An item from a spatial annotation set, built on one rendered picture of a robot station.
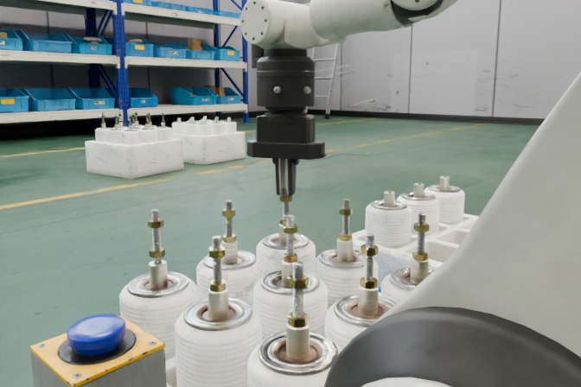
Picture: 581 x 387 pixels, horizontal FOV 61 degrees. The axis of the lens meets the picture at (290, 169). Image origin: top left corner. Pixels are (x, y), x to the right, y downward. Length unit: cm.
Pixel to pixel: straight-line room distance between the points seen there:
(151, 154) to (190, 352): 236
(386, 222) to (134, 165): 196
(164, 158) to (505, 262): 278
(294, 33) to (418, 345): 59
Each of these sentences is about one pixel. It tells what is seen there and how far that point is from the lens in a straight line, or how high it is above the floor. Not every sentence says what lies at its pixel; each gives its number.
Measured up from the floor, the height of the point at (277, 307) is 24.
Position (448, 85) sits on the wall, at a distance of 721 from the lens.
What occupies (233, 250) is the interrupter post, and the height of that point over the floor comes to 27.
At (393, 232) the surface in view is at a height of 21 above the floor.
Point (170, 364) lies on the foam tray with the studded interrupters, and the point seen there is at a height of 18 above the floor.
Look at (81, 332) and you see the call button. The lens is 39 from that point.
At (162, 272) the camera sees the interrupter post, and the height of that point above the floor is 27.
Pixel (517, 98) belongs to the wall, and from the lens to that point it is 691.
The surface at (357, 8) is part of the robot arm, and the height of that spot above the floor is 59.
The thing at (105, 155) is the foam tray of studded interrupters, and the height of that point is 12.
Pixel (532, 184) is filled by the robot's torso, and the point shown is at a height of 47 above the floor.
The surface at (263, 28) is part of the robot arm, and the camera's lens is 71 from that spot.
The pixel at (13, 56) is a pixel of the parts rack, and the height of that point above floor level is 74.
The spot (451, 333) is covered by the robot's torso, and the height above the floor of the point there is 41.
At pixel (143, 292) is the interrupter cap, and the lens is 64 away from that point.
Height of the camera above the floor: 50
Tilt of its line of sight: 10 degrees down
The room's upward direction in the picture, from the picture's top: straight up
